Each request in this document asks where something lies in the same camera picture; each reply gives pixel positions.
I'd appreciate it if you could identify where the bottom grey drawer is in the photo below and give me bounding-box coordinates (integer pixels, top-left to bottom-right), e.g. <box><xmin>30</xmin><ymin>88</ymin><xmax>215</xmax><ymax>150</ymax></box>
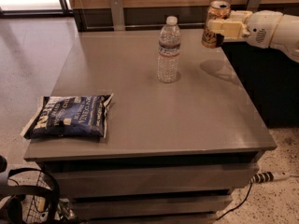
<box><xmin>87</xmin><ymin>214</ymin><xmax>217</xmax><ymax>224</ymax></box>

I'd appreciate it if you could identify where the grey drawer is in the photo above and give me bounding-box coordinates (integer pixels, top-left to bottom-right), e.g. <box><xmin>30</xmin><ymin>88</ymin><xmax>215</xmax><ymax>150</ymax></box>
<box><xmin>53</xmin><ymin>163</ymin><xmax>258</xmax><ymax>198</ymax></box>
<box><xmin>72</xmin><ymin>195</ymin><xmax>232</xmax><ymax>219</ymax></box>
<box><xmin>87</xmin><ymin>214</ymin><xmax>217</xmax><ymax>224</ymax></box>

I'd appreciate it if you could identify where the orange soda can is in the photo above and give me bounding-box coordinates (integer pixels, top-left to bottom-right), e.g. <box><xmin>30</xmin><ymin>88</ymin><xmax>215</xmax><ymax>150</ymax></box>
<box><xmin>202</xmin><ymin>0</ymin><xmax>231</xmax><ymax>49</ymax></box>

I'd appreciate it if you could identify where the left metal bracket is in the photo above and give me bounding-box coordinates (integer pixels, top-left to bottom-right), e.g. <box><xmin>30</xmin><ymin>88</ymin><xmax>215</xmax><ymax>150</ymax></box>
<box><xmin>109</xmin><ymin>0</ymin><xmax>125</xmax><ymax>31</ymax></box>

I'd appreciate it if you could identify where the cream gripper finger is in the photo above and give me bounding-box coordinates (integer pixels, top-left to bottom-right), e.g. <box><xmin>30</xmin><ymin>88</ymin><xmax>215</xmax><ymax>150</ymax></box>
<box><xmin>230</xmin><ymin>10</ymin><xmax>252</xmax><ymax>22</ymax></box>
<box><xmin>207</xmin><ymin>19</ymin><xmax>250</xmax><ymax>38</ymax></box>

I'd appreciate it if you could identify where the horizontal metal rail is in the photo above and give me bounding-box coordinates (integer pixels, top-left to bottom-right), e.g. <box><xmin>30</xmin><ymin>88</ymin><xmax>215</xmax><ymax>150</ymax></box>
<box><xmin>85</xmin><ymin>22</ymin><xmax>205</xmax><ymax>32</ymax></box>

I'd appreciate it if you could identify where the middle grey drawer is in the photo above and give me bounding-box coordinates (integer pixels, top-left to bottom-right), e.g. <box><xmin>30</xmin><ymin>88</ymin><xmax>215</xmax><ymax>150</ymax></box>
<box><xmin>72</xmin><ymin>195</ymin><xmax>232</xmax><ymax>219</ymax></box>

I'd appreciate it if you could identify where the clear plastic water bottle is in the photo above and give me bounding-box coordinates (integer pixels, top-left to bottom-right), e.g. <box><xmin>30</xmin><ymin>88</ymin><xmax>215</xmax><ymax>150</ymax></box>
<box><xmin>157</xmin><ymin>16</ymin><xmax>181</xmax><ymax>83</ymax></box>

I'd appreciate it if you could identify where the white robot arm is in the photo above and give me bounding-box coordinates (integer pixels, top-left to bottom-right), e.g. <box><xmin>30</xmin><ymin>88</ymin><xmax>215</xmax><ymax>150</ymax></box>
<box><xmin>207</xmin><ymin>10</ymin><xmax>299</xmax><ymax>63</ymax></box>

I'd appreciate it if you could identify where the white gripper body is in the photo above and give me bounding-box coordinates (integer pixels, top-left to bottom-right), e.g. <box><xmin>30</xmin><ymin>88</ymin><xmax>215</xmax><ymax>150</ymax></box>
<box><xmin>243</xmin><ymin>10</ymin><xmax>283</xmax><ymax>49</ymax></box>

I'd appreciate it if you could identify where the top grey drawer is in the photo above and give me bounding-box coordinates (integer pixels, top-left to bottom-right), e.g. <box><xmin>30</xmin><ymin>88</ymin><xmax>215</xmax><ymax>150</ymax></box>
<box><xmin>53</xmin><ymin>163</ymin><xmax>258</xmax><ymax>198</ymax></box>

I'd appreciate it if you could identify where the black wire basket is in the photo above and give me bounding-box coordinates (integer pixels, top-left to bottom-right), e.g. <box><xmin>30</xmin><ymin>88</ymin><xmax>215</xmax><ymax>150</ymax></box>
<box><xmin>24</xmin><ymin>171</ymin><xmax>60</xmax><ymax>224</ymax></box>

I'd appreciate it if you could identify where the black strap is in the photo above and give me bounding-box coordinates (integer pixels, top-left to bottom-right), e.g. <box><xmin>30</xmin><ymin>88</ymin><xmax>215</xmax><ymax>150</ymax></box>
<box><xmin>0</xmin><ymin>167</ymin><xmax>61</xmax><ymax>224</ymax></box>

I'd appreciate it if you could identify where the black cable with striped plug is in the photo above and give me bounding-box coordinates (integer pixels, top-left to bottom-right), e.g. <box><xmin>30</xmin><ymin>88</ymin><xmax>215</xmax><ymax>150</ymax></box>
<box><xmin>215</xmin><ymin>171</ymin><xmax>299</xmax><ymax>221</ymax></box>

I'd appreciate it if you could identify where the metal bracket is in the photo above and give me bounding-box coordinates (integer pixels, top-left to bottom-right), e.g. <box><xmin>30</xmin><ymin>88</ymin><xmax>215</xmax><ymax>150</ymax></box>
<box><xmin>246</xmin><ymin>0</ymin><xmax>262</xmax><ymax>12</ymax></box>
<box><xmin>109</xmin><ymin>0</ymin><xmax>125</xmax><ymax>31</ymax></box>

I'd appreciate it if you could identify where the right metal bracket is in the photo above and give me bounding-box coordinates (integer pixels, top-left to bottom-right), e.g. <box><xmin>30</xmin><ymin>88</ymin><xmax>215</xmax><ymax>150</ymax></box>
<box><xmin>246</xmin><ymin>0</ymin><xmax>262</xmax><ymax>12</ymax></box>

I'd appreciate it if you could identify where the blue chip bag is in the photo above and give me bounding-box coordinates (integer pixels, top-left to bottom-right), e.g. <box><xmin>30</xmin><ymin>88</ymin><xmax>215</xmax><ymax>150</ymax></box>
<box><xmin>21</xmin><ymin>94</ymin><xmax>113</xmax><ymax>139</ymax></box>

